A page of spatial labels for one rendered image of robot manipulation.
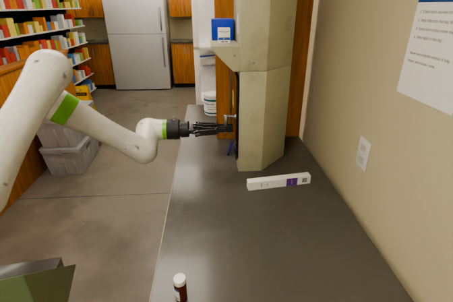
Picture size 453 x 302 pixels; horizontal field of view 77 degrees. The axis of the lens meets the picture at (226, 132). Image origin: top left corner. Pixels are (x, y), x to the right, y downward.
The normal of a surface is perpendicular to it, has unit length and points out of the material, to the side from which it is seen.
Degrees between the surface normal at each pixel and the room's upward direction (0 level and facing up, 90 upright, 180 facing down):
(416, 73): 90
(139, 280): 0
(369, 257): 0
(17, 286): 90
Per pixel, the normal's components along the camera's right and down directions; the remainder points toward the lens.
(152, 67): 0.06, 0.40
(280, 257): 0.00, -0.91
